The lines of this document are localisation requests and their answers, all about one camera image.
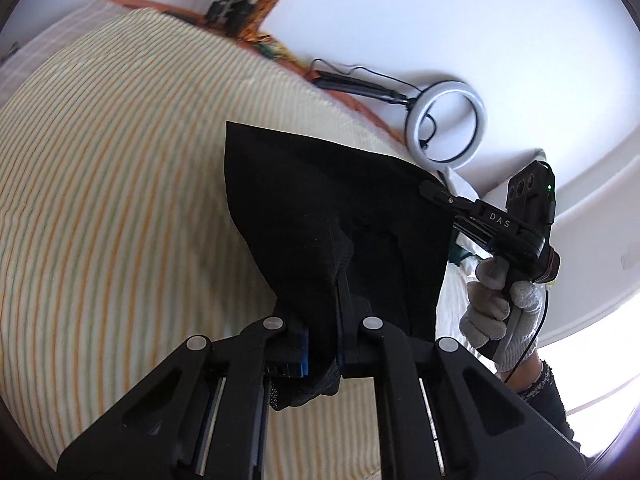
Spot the person's right hand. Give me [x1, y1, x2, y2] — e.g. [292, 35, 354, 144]
[459, 260, 546, 372]

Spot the yellow striped blanket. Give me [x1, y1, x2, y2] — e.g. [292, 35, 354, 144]
[0, 10, 481, 480]

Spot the white ring light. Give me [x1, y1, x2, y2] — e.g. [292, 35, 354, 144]
[407, 77, 488, 167]

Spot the pink checked bed sheet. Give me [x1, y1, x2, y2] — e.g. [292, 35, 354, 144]
[0, 0, 117, 97]

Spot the black t-shirt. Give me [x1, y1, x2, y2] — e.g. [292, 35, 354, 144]
[225, 121, 456, 411]

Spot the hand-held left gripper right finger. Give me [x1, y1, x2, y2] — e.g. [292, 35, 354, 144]
[337, 280, 586, 480]

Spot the black ring light stand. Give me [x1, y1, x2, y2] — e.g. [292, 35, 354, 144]
[311, 71, 427, 107]

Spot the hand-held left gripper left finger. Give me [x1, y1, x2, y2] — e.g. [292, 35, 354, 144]
[57, 317, 311, 480]

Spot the person's right forearm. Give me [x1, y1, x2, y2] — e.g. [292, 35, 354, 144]
[502, 352, 573, 441]

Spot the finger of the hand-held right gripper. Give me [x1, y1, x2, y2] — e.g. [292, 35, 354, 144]
[419, 182, 474, 219]
[451, 216, 502, 262]

